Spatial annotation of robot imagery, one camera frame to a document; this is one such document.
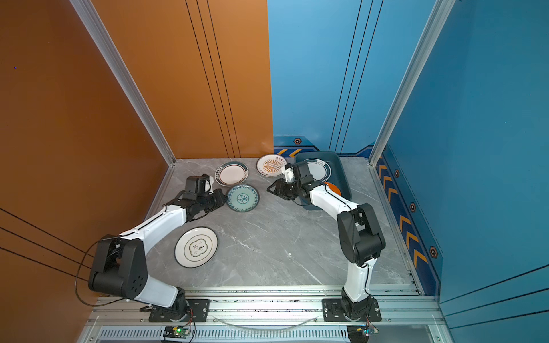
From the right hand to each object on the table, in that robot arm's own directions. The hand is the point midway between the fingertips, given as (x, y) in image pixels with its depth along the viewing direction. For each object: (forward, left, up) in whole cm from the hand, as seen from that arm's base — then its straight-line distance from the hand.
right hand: (269, 190), depth 90 cm
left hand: (-1, +17, -1) cm, 17 cm away
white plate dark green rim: (+21, +22, -12) cm, 33 cm away
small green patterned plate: (-1, +12, -3) cm, 12 cm away
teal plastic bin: (+19, -34, -13) cm, 41 cm away
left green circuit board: (-47, +31, -15) cm, 59 cm away
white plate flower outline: (-19, +31, -13) cm, 38 cm away
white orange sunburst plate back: (+28, +1, -13) cm, 31 cm away
